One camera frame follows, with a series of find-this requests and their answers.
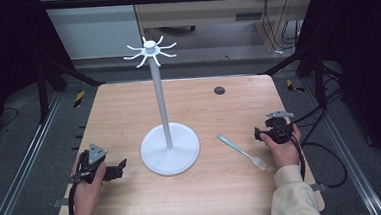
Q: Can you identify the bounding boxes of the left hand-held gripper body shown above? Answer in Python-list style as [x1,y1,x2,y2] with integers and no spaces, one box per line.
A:
[68,140,125,186]

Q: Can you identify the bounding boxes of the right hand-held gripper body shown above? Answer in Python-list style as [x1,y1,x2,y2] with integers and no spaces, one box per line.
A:
[263,109,297,146]

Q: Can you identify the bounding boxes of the fork with pale green handle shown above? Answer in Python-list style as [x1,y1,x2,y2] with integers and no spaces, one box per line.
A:
[216,131,270,175]

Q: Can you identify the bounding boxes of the white hook stand rack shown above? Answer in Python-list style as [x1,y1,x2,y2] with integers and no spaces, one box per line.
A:
[121,33,203,179]

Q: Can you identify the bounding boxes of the person's right hand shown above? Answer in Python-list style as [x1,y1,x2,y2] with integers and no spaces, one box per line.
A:
[258,123,304,170]

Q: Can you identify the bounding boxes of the person's left hand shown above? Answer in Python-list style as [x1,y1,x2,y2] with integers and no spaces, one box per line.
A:
[69,152,109,209]

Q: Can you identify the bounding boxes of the yellow black hazard tape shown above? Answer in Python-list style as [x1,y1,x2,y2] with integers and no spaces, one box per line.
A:
[285,78,306,95]
[71,89,88,109]

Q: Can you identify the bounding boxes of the white background cabinet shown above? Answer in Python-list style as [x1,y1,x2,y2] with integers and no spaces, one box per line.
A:
[39,0,144,62]

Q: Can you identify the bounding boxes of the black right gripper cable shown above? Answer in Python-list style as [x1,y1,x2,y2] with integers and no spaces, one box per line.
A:
[287,123,308,183]

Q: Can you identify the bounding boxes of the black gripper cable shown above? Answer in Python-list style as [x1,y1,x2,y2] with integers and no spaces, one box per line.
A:
[65,172,88,215]
[287,123,308,183]

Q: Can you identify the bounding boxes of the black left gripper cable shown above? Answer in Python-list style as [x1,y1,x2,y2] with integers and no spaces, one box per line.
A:
[65,172,88,215]

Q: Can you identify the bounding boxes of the grey table edge bracket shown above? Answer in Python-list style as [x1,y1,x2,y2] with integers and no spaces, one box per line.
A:
[52,196,69,209]
[309,181,329,193]

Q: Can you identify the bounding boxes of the black diagonal frame strut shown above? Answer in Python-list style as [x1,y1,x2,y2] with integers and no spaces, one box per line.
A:
[258,44,315,77]
[39,56,106,91]

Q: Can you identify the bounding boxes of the black looped floor cable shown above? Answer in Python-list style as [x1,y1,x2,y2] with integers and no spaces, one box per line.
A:
[291,87,351,191]

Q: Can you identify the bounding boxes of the aluminium floor rail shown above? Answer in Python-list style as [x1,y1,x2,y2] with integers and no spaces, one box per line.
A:
[300,71,381,215]
[0,90,70,215]

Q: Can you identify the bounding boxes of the hanging black background cables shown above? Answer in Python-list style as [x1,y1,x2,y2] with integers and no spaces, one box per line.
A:
[259,0,304,57]

